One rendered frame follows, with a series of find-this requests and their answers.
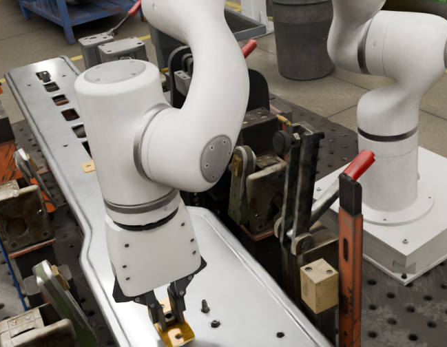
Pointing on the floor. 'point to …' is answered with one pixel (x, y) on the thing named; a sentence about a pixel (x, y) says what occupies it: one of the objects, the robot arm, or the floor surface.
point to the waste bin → (302, 37)
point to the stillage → (76, 12)
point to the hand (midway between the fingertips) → (167, 308)
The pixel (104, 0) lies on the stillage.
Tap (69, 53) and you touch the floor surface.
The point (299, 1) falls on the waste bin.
